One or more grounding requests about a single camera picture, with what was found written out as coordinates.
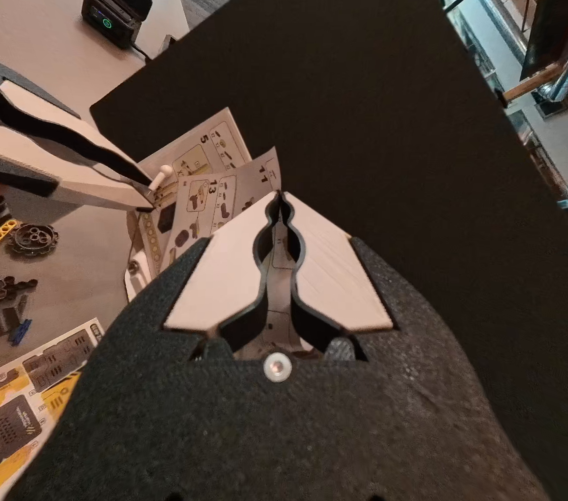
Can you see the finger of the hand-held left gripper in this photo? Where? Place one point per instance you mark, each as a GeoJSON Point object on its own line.
{"type": "Point", "coordinates": [88, 184]}
{"type": "Point", "coordinates": [53, 111]}

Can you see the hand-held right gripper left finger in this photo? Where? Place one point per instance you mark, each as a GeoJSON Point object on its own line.
{"type": "Point", "coordinates": [213, 283]}

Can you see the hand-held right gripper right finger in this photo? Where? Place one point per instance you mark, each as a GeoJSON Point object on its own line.
{"type": "Point", "coordinates": [341, 283]}

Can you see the white book stand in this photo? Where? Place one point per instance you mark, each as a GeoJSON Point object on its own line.
{"type": "Point", "coordinates": [133, 279]}

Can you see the instruction booklet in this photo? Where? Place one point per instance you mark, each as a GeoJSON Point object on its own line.
{"type": "Point", "coordinates": [213, 199]}

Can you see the black sprocket wheel brick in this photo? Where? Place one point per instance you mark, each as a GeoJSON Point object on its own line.
{"type": "Point", "coordinates": [33, 239]}

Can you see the black charging case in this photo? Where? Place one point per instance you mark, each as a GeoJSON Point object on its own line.
{"type": "Point", "coordinates": [111, 9]}

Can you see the pile of small bricks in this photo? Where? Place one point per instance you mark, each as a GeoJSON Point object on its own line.
{"type": "Point", "coordinates": [15, 301]}

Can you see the black backboard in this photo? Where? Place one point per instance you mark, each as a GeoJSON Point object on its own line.
{"type": "Point", "coordinates": [355, 88]}

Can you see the yellow sticker sheet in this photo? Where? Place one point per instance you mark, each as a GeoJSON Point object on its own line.
{"type": "Point", "coordinates": [40, 377]}

